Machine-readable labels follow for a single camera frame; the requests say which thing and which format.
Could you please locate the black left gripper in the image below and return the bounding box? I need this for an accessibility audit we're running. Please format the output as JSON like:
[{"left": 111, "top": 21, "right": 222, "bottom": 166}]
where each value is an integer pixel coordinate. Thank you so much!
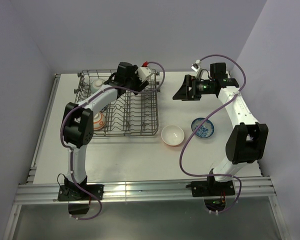
[{"left": 124, "top": 65, "right": 149, "bottom": 95}]

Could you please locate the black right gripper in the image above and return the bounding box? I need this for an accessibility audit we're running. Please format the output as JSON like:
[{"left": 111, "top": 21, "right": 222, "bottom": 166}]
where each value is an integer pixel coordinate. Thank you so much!
[{"left": 173, "top": 74, "right": 215, "bottom": 101}]

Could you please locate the pale green bowl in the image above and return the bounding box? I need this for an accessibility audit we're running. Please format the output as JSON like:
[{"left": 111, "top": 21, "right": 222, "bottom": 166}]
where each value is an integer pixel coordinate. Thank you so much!
[{"left": 90, "top": 78, "right": 104, "bottom": 94}]

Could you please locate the orange geometric pattern bowl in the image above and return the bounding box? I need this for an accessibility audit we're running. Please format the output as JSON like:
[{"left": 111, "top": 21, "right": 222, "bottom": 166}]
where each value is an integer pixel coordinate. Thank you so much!
[{"left": 100, "top": 105, "right": 108, "bottom": 113}]

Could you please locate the blue floral bowl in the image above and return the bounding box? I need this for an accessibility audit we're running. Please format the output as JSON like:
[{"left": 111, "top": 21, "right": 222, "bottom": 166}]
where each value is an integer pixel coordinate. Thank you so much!
[{"left": 191, "top": 117, "right": 215, "bottom": 139}]

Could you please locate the plain white bowl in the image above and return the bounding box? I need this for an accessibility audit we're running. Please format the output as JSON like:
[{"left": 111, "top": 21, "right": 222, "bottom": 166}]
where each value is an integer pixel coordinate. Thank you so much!
[{"left": 161, "top": 125, "right": 185, "bottom": 147}]

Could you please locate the orange floral pattern bowl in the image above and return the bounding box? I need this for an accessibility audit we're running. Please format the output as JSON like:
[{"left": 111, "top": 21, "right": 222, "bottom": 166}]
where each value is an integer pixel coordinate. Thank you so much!
[{"left": 93, "top": 112, "right": 106, "bottom": 131}]

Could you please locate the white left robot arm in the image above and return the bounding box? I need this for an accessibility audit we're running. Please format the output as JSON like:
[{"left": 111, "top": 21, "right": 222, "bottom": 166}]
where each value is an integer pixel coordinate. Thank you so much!
[{"left": 60, "top": 61, "right": 153, "bottom": 200}]

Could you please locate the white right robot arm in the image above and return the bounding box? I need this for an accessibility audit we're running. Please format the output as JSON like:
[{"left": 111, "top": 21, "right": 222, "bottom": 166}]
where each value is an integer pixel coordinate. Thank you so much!
[{"left": 172, "top": 62, "right": 269, "bottom": 195}]

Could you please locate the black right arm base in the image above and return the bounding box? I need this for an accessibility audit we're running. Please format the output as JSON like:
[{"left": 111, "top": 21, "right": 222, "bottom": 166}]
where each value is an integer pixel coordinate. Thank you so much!
[{"left": 186, "top": 171, "right": 236, "bottom": 197}]

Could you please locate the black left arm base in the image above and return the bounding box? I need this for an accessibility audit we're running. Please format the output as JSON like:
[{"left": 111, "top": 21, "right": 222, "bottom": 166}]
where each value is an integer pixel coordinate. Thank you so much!
[{"left": 57, "top": 184, "right": 104, "bottom": 202}]

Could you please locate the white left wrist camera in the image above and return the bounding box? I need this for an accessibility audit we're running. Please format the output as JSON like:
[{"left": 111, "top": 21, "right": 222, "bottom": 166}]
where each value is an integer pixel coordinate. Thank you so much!
[{"left": 137, "top": 61, "right": 154, "bottom": 82}]

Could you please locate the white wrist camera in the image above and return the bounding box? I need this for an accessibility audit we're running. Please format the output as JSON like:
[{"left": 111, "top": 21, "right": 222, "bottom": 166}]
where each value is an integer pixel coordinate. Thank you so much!
[
  {"left": 191, "top": 59, "right": 202, "bottom": 79},
  {"left": 137, "top": 61, "right": 154, "bottom": 82}
]

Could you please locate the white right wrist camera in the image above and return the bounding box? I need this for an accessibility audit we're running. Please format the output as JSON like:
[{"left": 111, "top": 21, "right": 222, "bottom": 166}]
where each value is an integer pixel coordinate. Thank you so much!
[{"left": 191, "top": 59, "right": 202, "bottom": 79}]

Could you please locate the grey wire dish rack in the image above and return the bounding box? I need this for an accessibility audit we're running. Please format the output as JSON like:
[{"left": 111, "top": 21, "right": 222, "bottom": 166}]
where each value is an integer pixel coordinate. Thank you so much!
[{"left": 74, "top": 70, "right": 160, "bottom": 138}]

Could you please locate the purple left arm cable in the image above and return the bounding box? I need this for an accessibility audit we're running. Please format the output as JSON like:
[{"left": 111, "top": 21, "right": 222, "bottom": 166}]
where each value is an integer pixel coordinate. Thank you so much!
[{"left": 59, "top": 61, "right": 165, "bottom": 221}]

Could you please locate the aluminium mounting rail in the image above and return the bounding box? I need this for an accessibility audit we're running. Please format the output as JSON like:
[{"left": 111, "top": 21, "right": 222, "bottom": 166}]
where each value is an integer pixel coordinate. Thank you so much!
[{"left": 13, "top": 177, "right": 276, "bottom": 205}]

